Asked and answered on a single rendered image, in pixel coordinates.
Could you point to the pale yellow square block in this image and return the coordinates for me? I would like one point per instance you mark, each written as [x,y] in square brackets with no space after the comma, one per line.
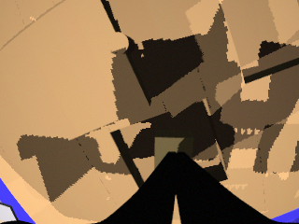
[167,140]

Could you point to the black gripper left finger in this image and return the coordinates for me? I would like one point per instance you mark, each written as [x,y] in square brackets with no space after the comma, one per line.
[153,203]

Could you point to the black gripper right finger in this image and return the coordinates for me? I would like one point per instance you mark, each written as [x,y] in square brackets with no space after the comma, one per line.
[201,199]

